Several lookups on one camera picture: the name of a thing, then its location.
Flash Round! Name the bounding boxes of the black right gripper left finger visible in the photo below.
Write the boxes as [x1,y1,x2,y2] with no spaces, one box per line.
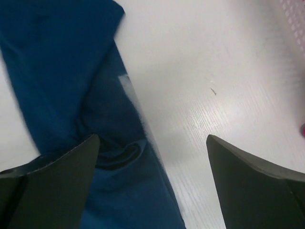
[0,135,100,229]

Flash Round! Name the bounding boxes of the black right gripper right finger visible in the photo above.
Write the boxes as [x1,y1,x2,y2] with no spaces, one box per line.
[206,135,305,229]

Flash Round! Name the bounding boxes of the navy blue t-shirt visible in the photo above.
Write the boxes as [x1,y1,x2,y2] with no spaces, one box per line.
[0,0,185,229]

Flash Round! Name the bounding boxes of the white perforated plastic basket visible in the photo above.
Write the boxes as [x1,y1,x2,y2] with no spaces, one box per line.
[279,0,305,55]

